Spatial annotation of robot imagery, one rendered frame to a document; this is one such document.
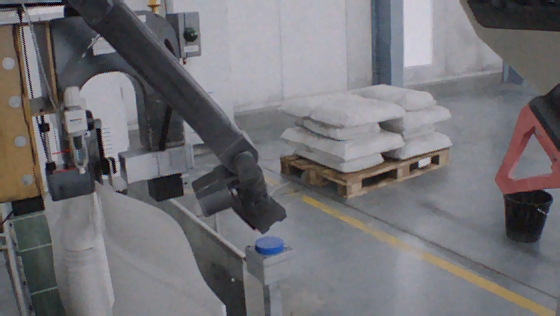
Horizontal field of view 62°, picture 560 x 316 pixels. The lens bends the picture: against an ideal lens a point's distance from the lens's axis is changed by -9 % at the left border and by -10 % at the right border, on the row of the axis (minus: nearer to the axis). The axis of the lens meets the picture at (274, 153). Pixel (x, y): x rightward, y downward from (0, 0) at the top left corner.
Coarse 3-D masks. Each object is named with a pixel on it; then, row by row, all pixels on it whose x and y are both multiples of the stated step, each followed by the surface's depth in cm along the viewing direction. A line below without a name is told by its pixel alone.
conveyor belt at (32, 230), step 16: (16, 224) 236; (32, 224) 236; (48, 224) 236; (32, 240) 218; (48, 240) 218; (32, 256) 202; (48, 256) 202; (32, 272) 189; (48, 272) 189; (32, 288) 176; (48, 288) 177; (48, 304) 166
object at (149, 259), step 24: (96, 192) 87; (120, 216) 82; (144, 216) 77; (168, 216) 71; (120, 240) 84; (144, 240) 79; (168, 240) 73; (120, 264) 63; (144, 264) 58; (168, 264) 75; (192, 264) 62; (120, 288) 65; (144, 288) 59; (168, 288) 56; (192, 288) 52; (120, 312) 69; (144, 312) 61; (168, 312) 57; (192, 312) 54; (216, 312) 49
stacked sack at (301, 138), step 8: (288, 128) 406; (296, 128) 404; (304, 128) 404; (280, 136) 408; (288, 136) 401; (296, 136) 394; (304, 136) 387; (312, 136) 382; (288, 144) 403; (296, 144) 393; (304, 144) 383
